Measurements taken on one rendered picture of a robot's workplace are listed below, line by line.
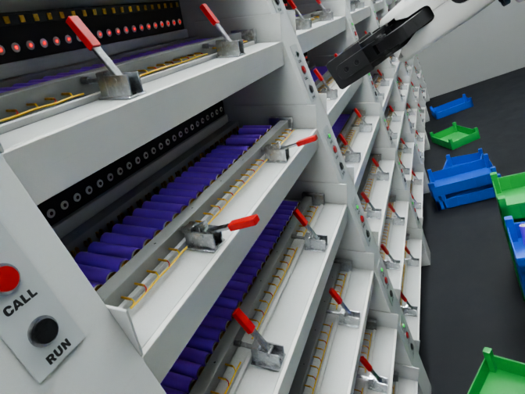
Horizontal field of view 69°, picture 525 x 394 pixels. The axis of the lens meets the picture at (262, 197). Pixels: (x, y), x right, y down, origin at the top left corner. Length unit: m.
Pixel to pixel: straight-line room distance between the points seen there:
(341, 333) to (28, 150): 0.66
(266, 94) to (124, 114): 0.49
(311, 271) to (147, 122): 0.40
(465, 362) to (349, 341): 0.67
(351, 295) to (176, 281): 0.55
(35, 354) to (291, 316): 0.39
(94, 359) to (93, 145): 0.17
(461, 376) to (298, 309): 0.85
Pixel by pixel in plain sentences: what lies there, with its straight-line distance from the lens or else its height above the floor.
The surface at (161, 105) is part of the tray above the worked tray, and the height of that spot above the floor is 1.06.
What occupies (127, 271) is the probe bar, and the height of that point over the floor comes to 0.93.
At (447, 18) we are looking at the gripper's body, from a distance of 0.41.
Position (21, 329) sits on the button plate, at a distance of 0.30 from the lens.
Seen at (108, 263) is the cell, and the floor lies 0.94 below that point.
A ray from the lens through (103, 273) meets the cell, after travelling 0.43.
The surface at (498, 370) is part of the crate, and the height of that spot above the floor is 0.00.
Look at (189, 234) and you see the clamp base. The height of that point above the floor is 0.92.
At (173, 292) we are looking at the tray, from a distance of 0.40.
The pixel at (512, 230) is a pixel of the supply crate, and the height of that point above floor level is 0.36.
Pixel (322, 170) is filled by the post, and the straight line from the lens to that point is 0.86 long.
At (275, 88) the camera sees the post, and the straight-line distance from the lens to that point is 0.83.
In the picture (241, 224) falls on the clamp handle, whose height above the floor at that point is 0.91.
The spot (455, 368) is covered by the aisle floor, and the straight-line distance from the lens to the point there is 1.42.
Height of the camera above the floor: 1.05
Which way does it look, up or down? 18 degrees down
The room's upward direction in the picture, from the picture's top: 25 degrees counter-clockwise
